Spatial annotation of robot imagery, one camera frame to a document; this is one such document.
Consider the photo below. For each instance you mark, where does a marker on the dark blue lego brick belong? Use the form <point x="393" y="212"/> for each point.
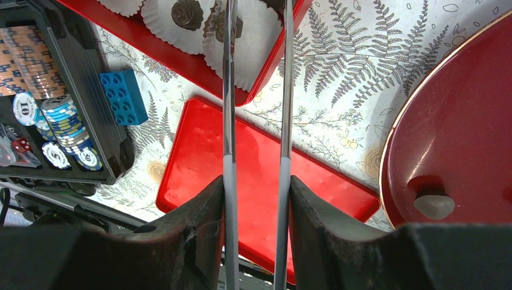
<point x="124" y="97"/>

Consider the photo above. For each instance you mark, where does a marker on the silver tweezers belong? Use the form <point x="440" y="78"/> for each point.
<point x="229" y="163"/>

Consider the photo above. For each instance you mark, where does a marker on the white paper cup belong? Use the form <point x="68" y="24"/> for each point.
<point x="261" y="28"/>

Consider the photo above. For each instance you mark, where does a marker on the dark red round tray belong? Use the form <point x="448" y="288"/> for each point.
<point x="454" y="134"/>

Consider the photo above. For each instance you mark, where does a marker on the light blue ten chip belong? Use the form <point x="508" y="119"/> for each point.
<point x="25" y="109"/>

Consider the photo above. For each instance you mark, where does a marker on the dark round chocolate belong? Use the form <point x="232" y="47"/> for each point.
<point x="434" y="204"/>

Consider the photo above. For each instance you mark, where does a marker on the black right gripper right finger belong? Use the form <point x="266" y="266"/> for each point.
<point x="332" y="250"/>

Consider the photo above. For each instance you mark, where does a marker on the black poker chip case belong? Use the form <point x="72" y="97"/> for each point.
<point x="31" y="152"/>

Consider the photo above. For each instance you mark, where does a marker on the orange blue chip stack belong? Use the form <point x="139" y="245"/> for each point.
<point x="34" y="60"/>

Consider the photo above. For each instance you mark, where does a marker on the blue white mixed chip stack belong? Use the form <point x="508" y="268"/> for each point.
<point x="66" y="124"/>

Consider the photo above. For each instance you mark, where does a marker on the red tin lid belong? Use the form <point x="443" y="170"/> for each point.
<point x="196" y="158"/>

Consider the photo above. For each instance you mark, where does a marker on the dark swirl chocolate in cup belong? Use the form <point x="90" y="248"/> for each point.
<point x="187" y="14"/>

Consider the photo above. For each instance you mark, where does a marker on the dark flower chocolate in cup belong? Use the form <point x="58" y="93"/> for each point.
<point x="218" y="26"/>

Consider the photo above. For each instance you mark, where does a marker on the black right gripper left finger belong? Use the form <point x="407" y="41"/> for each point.
<point x="180" y="250"/>

